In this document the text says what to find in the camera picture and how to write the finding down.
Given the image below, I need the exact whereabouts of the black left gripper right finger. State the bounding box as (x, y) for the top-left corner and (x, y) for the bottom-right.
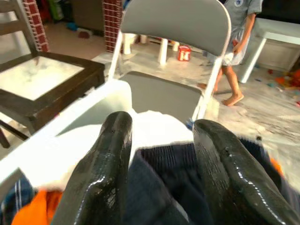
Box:
(193, 119), (294, 225)

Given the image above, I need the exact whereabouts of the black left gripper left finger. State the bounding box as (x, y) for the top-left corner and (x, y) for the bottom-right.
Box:
(50, 111), (134, 225)

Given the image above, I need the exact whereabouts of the dark navy garment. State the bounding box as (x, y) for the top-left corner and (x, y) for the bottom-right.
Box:
(123, 138), (300, 225)

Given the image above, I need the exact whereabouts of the pale plastic laundry basket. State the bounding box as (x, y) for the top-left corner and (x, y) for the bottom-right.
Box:
(0, 79), (195, 190)

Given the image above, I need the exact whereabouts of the orange cloth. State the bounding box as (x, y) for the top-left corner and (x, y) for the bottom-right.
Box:
(10, 188), (65, 225)

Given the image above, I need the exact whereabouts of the striped blue cloth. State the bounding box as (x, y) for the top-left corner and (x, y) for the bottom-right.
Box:
(0, 174), (36, 225)

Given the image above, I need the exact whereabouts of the dark wooden chair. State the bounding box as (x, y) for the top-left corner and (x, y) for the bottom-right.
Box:
(0, 0), (106, 150)

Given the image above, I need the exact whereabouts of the red white carton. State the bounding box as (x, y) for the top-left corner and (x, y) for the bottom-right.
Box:
(177, 45), (191, 62)

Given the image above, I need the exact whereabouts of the red brick pattern pillar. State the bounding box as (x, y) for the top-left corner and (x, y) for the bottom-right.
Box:
(102, 0), (124, 53)
(22, 0), (50, 53)

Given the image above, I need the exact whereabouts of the white low table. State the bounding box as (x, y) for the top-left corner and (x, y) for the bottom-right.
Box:
(239, 17), (300, 84)

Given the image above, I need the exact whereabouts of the child in grey dress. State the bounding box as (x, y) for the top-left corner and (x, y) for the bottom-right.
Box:
(210, 0), (263, 107)

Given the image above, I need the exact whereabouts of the grey folding chair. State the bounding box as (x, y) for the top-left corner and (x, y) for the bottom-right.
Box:
(106, 0), (233, 125)

